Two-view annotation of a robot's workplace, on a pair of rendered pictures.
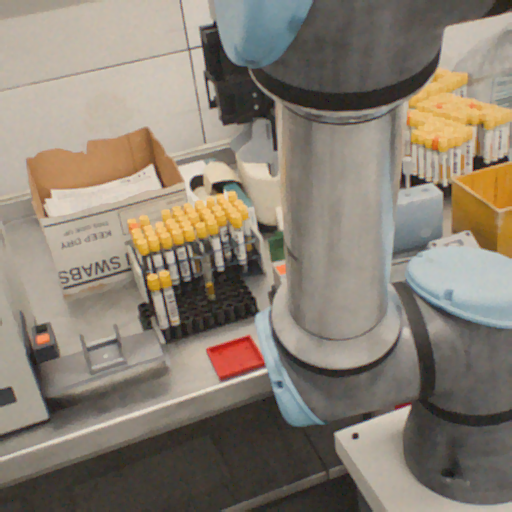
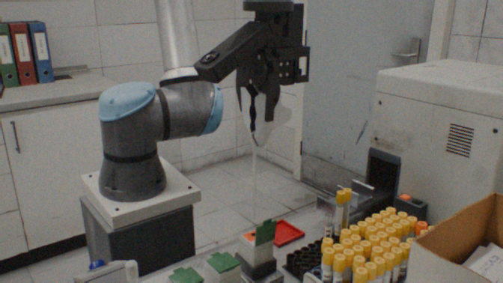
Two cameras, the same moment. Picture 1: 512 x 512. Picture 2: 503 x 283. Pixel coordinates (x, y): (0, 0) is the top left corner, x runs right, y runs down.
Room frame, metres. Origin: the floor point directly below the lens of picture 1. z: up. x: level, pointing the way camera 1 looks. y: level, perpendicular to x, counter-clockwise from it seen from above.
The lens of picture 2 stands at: (1.47, -0.28, 1.33)
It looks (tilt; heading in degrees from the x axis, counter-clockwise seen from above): 20 degrees down; 158
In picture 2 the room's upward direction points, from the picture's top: straight up
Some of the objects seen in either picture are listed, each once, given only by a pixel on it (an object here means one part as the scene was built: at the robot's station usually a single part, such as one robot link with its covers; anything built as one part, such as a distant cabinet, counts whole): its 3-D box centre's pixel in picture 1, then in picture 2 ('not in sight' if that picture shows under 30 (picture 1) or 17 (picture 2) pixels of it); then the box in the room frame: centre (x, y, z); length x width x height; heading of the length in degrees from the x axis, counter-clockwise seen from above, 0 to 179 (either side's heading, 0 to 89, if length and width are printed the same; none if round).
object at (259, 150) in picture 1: (260, 151); (262, 113); (0.89, -0.03, 1.15); 0.06 x 0.03 x 0.09; 103
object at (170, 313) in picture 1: (192, 285); (337, 234); (0.93, 0.10, 0.93); 0.17 x 0.09 x 0.11; 105
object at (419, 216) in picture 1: (408, 222); not in sight; (1.04, -0.25, 0.92); 0.10 x 0.07 x 0.10; 100
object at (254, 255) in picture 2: (291, 284); (255, 251); (0.91, -0.05, 0.92); 0.05 x 0.04 x 0.06; 13
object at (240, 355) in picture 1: (235, 356); (281, 232); (0.82, 0.05, 0.88); 0.07 x 0.07 x 0.01; 15
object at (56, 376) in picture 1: (88, 359); (361, 194); (0.81, 0.24, 0.92); 0.21 x 0.07 x 0.05; 105
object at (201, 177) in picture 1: (213, 196); not in sight; (1.24, 0.06, 0.92); 0.24 x 0.12 x 0.10; 15
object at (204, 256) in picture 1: (208, 281); (327, 240); (0.94, 0.08, 0.93); 0.01 x 0.01 x 0.10; 15
